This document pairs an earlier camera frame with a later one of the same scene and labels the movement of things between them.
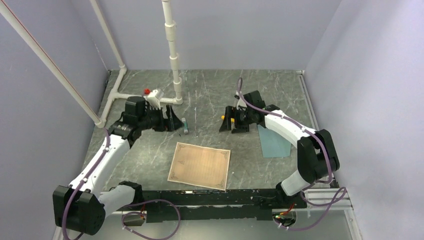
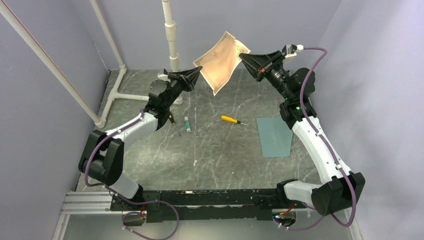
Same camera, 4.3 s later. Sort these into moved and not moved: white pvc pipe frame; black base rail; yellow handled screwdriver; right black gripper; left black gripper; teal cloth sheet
Moved: left black gripper; right black gripper
Not moved: black base rail; teal cloth sheet; white pvc pipe frame; yellow handled screwdriver
